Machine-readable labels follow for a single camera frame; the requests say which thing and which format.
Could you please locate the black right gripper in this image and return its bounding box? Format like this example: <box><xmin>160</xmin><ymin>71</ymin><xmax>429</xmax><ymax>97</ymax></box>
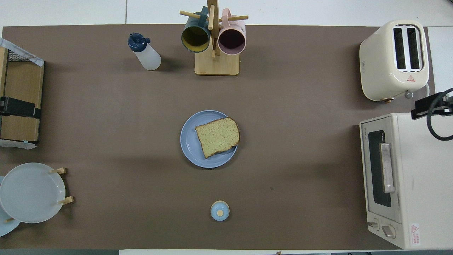
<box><xmin>411</xmin><ymin>93</ymin><xmax>453</xmax><ymax>119</ymax></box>

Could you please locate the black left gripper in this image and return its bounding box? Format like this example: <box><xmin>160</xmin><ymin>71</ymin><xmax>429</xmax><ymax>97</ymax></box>
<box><xmin>0</xmin><ymin>96</ymin><xmax>41</xmax><ymax>118</ymax></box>

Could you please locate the squeeze bottle with navy cap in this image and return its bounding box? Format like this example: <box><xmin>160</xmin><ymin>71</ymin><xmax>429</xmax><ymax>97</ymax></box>
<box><xmin>128</xmin><ymin>33</ymin><xmax>162</xmax><ymax>71</ymax></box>

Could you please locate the slice of brown bread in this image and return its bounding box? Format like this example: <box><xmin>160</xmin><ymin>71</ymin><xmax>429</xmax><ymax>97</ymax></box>
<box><xmin>195</xmin><ymin>117</ymin><xmax>241</xmax><ymax>159</ymax></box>

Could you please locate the grey plate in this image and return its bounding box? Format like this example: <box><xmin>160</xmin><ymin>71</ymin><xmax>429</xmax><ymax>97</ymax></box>
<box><xmin>0</xmin><ymin>163</ymin><xmax>66</xmax><ymax>223</ymax></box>

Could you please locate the light blue plate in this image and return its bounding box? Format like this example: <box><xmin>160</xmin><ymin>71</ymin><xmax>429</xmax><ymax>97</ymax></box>
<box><xmin>0</xmin><ymin>175</ymin><xmax>22</xmax><ymax>237</ymax></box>

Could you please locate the wooden shelf unit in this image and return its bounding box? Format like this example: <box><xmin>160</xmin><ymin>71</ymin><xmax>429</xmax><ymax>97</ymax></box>
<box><xmin>0</xmin><ymin>37</ymin><xmax>45</xmax><ymax>142</ymax></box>

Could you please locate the crumpled white plastic sheet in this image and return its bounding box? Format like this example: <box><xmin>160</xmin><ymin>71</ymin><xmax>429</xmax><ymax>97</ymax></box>
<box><xmin>0</xmin><ymin>139</ymin><xmax>37</xmax><ymax>149</ymax></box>

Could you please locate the marble patterned cloth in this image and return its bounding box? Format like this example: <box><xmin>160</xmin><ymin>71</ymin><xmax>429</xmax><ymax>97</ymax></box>
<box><xmin>0</xmin><ymin>37</ymin><xmax>45</xmax><ymax>67</ymax></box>

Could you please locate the white toaster oven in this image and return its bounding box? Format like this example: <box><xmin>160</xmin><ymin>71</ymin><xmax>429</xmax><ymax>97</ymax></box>
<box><xmin>359</xmin><ymin>113</ymin><xmax>453</xmax><ymax>250</ymax></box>

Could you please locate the cream two-slot toaster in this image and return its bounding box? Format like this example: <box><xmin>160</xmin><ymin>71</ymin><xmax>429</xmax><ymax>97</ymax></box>
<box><xmin>359</xmin><ymin>19</ymin><xmax>430</xmax><ymax>103</ymax></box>

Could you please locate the wooden dish rack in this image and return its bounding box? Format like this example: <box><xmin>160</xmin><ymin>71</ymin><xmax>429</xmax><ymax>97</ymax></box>
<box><xmin>4</xmin><ymin>167</ymin><xmax>74</xmax><ymax>223</ymax></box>

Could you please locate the brown table mat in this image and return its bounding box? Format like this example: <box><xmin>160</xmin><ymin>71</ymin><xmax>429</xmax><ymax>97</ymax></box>
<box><xmin>0</xmin><ymin>24</ymin><xmax>430</xmax><ymax>250</ymax></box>

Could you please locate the dark green mug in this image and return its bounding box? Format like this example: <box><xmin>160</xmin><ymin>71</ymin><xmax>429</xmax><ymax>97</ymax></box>
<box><xmin>181</xmin><ymin>6</ymin><xmax>212</xmax><ymax>53</ymax></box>

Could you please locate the wooden mug tree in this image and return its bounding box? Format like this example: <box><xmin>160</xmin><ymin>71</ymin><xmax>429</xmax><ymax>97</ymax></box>
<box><xmin>179</xmin><ymin>0</ymin><xmax>249</xmax><ymax>76</ymax></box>

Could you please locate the pink mug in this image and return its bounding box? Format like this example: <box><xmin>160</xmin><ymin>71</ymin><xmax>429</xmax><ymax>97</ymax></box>
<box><xmin>217</xmin><ymin>8</ymin><xmax>246</xmax><ymax>56</ymax></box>

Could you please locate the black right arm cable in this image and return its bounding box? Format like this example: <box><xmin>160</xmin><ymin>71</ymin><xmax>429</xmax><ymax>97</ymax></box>
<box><xmin>426</xmin><ymin>87</ymin><xmax>453</xmax><ymax>141</ymax></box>

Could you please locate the black wire basket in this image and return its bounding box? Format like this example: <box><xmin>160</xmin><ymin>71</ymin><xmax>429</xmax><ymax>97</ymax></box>
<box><xmin>7</xmin><ymin>50</ymin><xmax>29</xmax><ymax>62</ymax></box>

